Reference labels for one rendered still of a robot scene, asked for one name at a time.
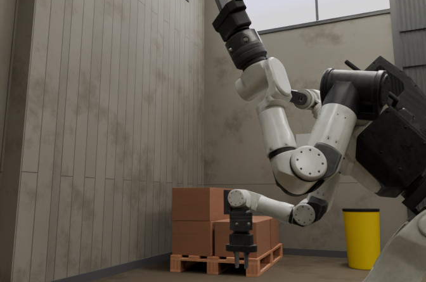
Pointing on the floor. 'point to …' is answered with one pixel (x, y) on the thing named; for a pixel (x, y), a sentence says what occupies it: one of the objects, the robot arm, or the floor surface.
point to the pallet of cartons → (216, 234)
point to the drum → (362, 236)
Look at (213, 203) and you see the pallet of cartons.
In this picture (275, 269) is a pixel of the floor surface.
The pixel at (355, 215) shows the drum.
